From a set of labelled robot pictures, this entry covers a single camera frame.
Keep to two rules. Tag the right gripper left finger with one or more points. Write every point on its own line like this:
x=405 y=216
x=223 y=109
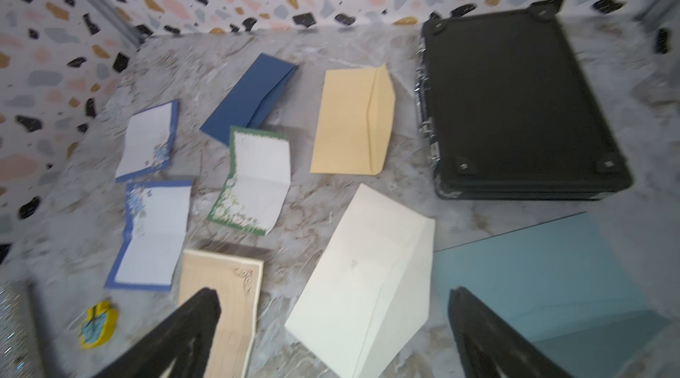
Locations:
x=179 y=346

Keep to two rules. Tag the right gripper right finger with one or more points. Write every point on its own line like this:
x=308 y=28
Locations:
x=488 y=346

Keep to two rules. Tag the beige letter paper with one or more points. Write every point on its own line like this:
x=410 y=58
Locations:
x=237 y=281

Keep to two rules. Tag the light teal envelope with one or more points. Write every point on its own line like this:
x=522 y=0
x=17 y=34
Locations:
x=561 y=287

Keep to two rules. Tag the white letter paper blue border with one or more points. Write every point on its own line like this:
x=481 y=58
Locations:
x=156 y=219

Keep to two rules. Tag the cream envelope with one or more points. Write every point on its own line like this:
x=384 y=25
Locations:
x=370 y=291

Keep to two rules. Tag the white letter paper green border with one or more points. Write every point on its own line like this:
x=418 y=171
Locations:
x=252 y=197

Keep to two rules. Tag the dark blue envelope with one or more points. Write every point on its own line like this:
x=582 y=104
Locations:
x=251 y=99

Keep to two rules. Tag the yellow envelope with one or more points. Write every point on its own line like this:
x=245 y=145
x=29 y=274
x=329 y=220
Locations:
x=355 y=122

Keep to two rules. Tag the small yellow round sticker toy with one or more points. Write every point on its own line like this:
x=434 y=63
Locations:
x=99 y=326

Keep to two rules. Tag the glittery silver tube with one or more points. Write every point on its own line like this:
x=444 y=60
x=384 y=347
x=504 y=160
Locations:
x=20 y=353

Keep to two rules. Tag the black briefcase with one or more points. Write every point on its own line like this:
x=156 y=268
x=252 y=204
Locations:
x=507 y=112

